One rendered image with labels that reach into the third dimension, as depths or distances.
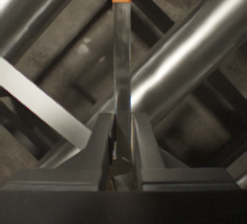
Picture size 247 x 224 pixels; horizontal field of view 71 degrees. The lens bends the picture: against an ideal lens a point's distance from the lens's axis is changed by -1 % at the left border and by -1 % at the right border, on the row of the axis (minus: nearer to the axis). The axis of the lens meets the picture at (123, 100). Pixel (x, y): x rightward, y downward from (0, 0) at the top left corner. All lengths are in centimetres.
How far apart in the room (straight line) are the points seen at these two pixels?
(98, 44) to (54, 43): 31
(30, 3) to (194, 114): 114
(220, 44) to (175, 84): 9
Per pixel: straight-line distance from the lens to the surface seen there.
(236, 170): 44
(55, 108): 31
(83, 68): 125
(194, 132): 132
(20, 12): 38
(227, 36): 34
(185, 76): 31
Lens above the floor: 120
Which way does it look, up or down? 83 degrees down
